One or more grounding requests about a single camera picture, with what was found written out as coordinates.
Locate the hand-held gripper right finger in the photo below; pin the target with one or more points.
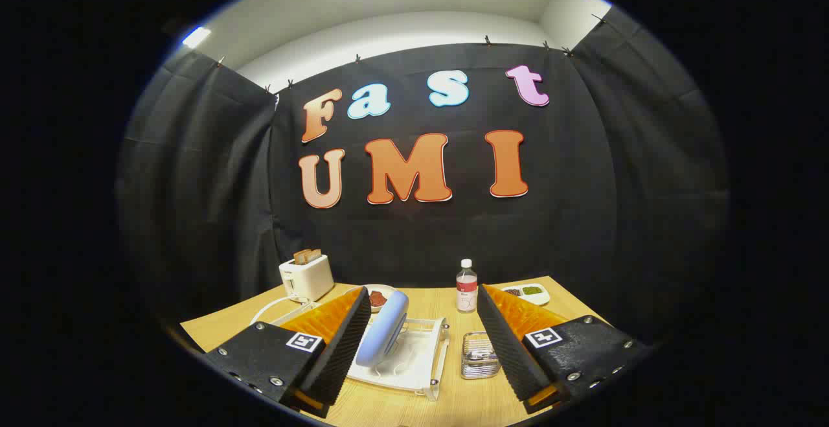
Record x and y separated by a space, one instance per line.
508 349

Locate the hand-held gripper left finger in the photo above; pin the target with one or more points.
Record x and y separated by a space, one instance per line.
340 349

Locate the blue plate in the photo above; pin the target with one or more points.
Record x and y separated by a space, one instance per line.
382 330

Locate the white divided dish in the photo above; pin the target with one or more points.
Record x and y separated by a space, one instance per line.
543 299

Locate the beige round plate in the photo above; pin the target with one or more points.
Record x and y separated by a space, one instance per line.
381 288

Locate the red meat piece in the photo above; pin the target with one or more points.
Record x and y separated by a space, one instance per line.
377 298

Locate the pile of green beans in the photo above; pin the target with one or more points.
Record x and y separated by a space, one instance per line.
532 290

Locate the clear water bottle red label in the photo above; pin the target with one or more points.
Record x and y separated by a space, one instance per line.
466 291

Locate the white toaster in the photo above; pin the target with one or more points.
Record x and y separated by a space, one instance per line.
311 278

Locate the brown toast slice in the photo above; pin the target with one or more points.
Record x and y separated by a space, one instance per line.
300 258
315 254

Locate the ceiling light strip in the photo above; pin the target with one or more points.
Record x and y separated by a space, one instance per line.
195 36

